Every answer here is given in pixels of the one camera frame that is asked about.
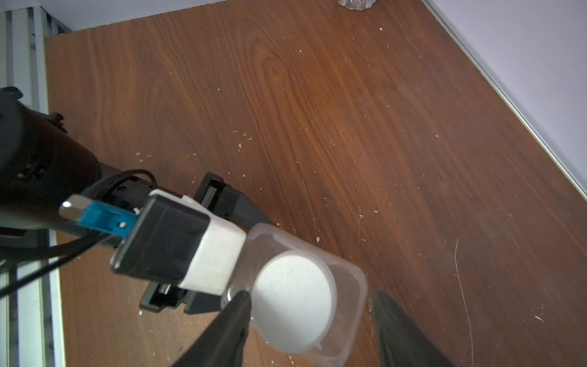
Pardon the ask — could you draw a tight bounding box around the square clear plastic bottle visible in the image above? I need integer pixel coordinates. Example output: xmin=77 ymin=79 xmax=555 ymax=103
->
xmin=221 ymin=223 xmax=368 ymax=366

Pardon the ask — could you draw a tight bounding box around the white bottle cap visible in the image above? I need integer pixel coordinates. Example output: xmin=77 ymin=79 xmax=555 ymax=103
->
xmin=251 ymin=250 xmax=337 ymax=354

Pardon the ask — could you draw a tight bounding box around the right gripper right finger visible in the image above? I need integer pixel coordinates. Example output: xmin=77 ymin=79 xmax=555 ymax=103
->
xmin=371 ymin=291 xmax=452 ymax=366

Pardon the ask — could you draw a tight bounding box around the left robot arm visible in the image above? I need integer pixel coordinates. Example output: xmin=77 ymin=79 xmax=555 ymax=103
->
xmin=1 ymin=87 xmax=269 ymax=314

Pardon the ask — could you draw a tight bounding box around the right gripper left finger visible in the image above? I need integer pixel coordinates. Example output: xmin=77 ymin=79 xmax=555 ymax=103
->
xmin=173 ymin=291 xmax=252 ymax=367

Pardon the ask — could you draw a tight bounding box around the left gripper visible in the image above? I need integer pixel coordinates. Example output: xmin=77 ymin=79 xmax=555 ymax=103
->
xmin=137 ymin=171 xmax=276 ymax=315

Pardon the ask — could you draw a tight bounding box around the pink vase with flowers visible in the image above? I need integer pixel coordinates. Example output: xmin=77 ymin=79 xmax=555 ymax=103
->
xmin=338 ymin=0 xmax=376 ymax=11

